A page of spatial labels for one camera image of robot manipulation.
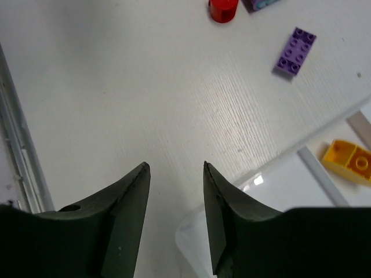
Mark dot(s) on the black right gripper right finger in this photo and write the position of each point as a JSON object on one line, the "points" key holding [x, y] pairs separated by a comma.
{"points": [[249, 239]]}

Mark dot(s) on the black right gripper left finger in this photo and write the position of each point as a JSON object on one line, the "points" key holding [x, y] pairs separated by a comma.
{"points": [[98, 236]]}

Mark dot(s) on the yellow round lego piece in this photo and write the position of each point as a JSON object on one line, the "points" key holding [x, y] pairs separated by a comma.
{"points": [[348, 160]]}

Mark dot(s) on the purple lego plate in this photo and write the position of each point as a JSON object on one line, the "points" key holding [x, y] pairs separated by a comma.
{"points": [[294, 53]]}

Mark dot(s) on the red round lego piece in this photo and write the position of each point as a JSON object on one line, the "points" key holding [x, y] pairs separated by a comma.
{"points": [[222, 11]]}

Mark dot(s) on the purple tall lego brick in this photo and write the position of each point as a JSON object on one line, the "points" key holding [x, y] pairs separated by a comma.
{"points": [[255, 5]]}

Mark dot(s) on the white divided sorting tray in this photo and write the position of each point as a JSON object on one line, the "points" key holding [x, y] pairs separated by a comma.
{"points": [[295, 180]]}

